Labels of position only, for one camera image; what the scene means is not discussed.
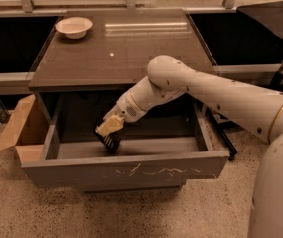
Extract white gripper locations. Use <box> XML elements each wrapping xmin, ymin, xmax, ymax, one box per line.
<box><xmin>95</xmin><ymin>91</ymin><xmax>147</xmax><ymax>137</ymax></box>

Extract black rxbar chocolate bar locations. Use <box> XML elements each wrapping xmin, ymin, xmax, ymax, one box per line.
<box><xmin>94</xmin><ymin>132</ymin><xmax>121</xmax><ymax>154</ymax></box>

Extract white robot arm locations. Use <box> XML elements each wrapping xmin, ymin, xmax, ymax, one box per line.
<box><xmin>95</xmin><ymin>55</ymin><xmax>283</xmax><ymax>238</ymax></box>

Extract open grey top drawer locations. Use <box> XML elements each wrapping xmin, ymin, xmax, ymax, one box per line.
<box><xmin>22</xmin><ymin>91</ymin><xmax>229</xmax><ymax>192</ymax></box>

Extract grey cabinet with glass top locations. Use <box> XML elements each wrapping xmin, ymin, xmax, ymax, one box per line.
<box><xmin>29</xmin><ymin>9</ymin><xmax>215</xmax><ymax>119</ymax></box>

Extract brown cardboard box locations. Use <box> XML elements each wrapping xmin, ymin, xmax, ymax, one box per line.
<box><xmin>0</xmin><ymin>95</ymin><xmax>49</xmax><ymax>163</ymax></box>

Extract white bowl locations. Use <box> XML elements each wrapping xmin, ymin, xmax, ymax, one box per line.
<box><xmin>55</xmin><ymin>17</ymin><xmax>93</xmax><ymax>40</ymax></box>

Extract black stand legs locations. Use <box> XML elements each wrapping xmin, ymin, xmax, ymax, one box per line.
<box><xmin>202</xmin><ymin>105</ymin><xmax>237</xmax><ymax>161</ymax></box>

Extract dark table at right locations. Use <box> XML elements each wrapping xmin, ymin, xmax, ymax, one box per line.
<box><xmin>237</xmin><ymin>1</ymin><xmax>283</xmax><ymax>39</ymax></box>

